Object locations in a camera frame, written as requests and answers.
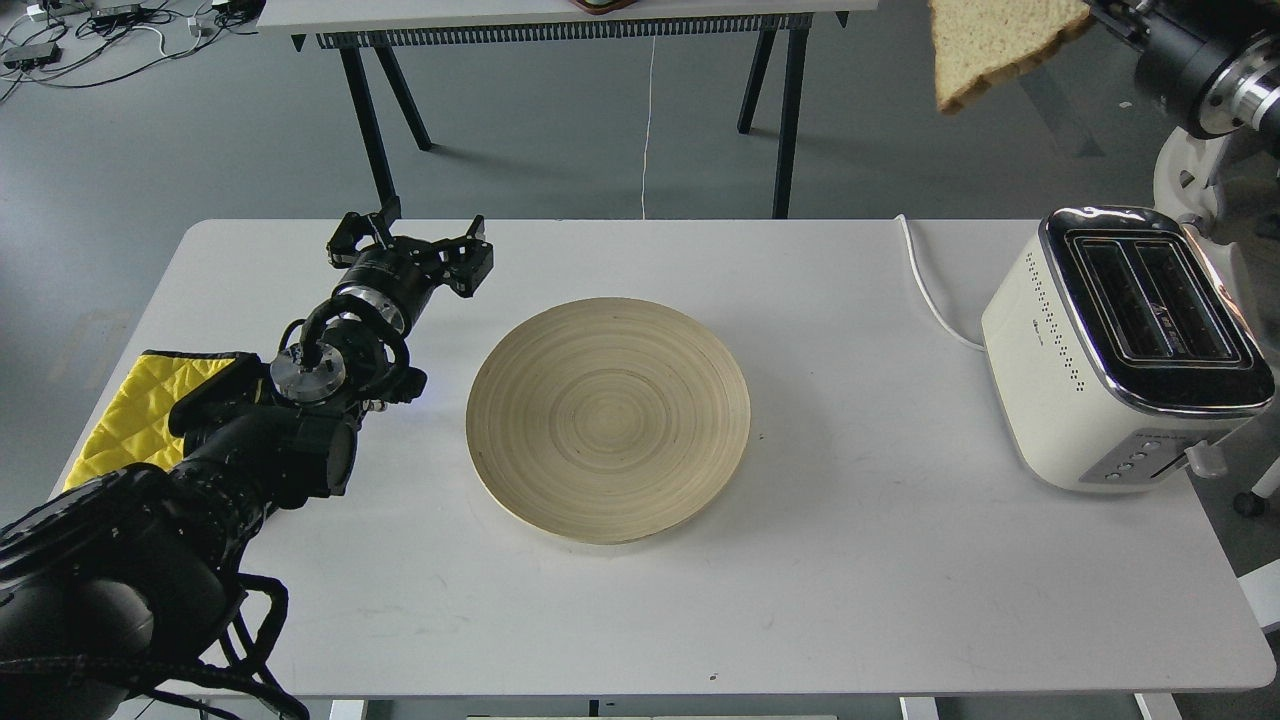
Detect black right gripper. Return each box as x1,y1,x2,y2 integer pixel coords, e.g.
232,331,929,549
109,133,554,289
1091,1,1274,138

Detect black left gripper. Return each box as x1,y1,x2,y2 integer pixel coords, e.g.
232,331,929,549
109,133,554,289
326,211,494,323

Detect slice of bread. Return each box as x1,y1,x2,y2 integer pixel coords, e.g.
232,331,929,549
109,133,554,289
928,1,1093,115

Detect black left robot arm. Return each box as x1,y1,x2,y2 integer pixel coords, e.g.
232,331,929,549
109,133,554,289
3,199,494,719

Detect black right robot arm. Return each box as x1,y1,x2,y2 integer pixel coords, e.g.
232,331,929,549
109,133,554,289
1087,1,1279,154

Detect cream white toaster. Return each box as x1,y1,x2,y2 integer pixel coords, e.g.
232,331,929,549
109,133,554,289
980,206,1276,495

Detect white office chair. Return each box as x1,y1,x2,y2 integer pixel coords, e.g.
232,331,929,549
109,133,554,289
1149,129,1280,632

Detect background table with black legs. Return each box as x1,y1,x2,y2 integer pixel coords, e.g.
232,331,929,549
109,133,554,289
255,1,878,219

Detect round wooden plate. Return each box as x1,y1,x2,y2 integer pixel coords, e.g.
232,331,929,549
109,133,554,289
466,297,753,544

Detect yellow quilted cloth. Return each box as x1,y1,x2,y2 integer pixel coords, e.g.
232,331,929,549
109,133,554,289
60,350,259,492

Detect white hanging cable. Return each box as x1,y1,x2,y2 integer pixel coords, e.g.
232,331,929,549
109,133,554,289
640,35,658,219

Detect white toaster power cable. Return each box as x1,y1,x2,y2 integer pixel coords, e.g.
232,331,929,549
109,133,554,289
893,214,987,354

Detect cables and adapters on floor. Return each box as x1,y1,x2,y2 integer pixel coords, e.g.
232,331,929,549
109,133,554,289
0,0,266,101

